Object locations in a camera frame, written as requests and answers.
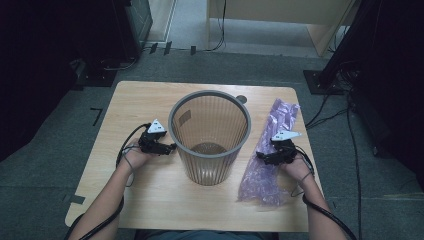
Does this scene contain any black cabinet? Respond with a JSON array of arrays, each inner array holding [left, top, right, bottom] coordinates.
[[109, 0, 154, 63]]

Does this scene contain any brown ribbed plastic bin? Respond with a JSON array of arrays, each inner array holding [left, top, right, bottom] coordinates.
[[167, 89, 252, 187]]

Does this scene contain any person's right hand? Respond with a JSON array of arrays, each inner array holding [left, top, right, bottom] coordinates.
[[278, 153, 315, 183]]

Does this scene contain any person's left hand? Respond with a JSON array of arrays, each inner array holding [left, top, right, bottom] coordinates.
[[120, 139, 158, 172]]

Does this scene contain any angled black floor tape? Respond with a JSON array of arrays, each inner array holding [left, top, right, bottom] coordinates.
[[89, 107, 104, 127]]

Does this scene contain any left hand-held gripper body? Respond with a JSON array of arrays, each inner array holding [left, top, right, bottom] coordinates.
[[138, 118, 168, 155]]

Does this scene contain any black stand base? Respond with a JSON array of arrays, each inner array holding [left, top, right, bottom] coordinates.
[[75, 59, 118, 88], [303, 69, 346, 96]]

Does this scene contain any beige wooden cabinet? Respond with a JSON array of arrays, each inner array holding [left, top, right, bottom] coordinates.
[[205, 0, 363, 58]]

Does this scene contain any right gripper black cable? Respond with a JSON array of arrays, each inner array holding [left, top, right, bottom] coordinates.
[[289, 144, 358, 240]]

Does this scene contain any hanging black cable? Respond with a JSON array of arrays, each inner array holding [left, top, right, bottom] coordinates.
[[204, 0, 228, 53]]

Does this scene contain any grey floor cable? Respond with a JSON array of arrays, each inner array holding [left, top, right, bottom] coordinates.
[[103, 58, 139, 72]]

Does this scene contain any black stand post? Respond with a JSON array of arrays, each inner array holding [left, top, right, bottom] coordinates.
[[318, 0, 384, 88]]

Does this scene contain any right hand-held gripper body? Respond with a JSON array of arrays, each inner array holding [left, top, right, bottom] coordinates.
[[269, 130, 302, 165]]

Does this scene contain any black floor cable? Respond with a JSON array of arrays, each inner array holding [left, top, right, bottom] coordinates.
[[304, 94, 349, 130], [345, 96, 364, 240]]

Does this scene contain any purple plastic bag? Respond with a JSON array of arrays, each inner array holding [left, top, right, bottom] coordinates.
[[237, 98, 301, 206]]

